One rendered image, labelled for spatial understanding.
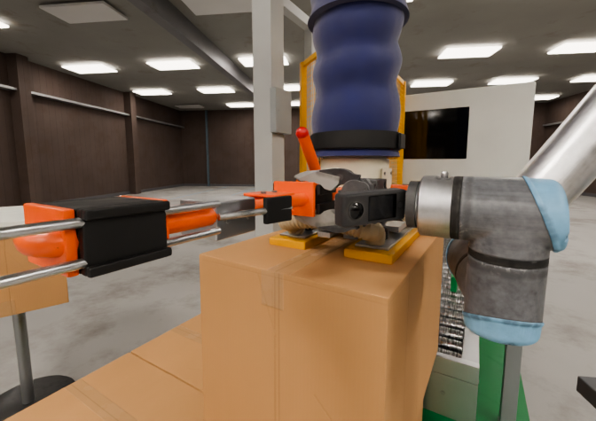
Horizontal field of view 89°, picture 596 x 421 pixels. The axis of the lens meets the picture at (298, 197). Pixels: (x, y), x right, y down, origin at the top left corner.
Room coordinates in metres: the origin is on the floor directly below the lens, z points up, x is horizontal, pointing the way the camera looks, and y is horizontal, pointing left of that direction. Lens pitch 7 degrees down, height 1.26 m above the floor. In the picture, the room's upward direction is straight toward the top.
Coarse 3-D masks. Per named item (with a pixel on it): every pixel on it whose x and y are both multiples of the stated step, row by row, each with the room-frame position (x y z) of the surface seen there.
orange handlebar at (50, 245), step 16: (256, 192) 0.47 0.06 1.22; (272, 192) 0.47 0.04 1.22; (288, 192) 0.47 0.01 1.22; (336, 192) 0.61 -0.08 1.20; (208, 208) 0.33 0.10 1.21; (256, 208) 0.39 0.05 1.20; (176, 224) 0.29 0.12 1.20; (192, 224) 0.30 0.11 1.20; (208, 224) 0.33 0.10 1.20; (16, 240) 0.21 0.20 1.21; (32, 240) 0.21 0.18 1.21; (48, 240) 0.21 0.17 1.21; (32, 256) 0.21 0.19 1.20; (48, 256) 0.21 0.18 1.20
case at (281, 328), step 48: (336, 240) 0.74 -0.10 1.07; (432, 240) 0.74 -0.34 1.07; (240, 288) 0.56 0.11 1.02; (288, 288) 0.50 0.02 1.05; (336, 288) 0.45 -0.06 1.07; (384, 288) 0.44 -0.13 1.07; (432, 288) 0.75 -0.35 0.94; (240, 336) 0.56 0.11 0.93; (288, 336) 0.50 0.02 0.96; (336, 336) 0.45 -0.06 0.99; (384, 336) 0.41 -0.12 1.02; (432, 336) 0.79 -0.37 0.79; (240, 384) 0.55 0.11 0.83; (288, 384) 0.49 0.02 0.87; (336, 384) 0.44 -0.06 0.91; (384, 384) 0.41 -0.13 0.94
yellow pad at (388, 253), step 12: (384, 228) 0.66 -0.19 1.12; (408, 228) 0.78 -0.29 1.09; (360, 240) 0.65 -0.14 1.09; (396, 240) 0.65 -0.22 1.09; (408, 240) 0.68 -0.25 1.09; (348, 252) 0.60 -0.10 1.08; (360, 252) 0.58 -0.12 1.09; (372, 252) 0.57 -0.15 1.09; (384, 252) 0.57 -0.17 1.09; (396, 252) 0.58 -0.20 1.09
